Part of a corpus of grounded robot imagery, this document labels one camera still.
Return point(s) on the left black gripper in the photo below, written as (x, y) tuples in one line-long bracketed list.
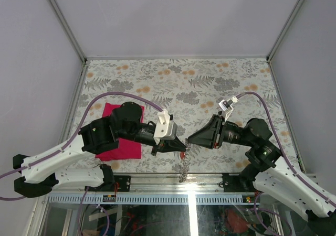
[(167, 146)]

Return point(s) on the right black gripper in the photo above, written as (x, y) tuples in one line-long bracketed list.
[(211, 135)]

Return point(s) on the red tag key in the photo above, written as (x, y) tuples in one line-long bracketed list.
[(182, 155)]

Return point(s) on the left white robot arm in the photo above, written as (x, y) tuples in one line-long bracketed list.
[(48, 171)]

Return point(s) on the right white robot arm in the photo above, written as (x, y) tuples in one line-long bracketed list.
[(269, 172)]

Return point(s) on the red cloth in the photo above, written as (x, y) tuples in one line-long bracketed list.
[(127, 149)]

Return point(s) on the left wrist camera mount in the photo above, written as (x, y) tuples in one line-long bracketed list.
[(166, 128)]

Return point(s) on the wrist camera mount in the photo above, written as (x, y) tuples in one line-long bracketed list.
[(226, 107), (166, 128)]

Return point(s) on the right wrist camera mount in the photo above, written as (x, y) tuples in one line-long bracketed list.
[(226, 107)]

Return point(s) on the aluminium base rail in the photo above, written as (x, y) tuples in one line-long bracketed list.
[(162, 189)]

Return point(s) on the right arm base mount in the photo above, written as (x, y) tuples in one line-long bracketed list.
[(236, 181)]

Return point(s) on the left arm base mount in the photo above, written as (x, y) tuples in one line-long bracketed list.
[(118, 183)]

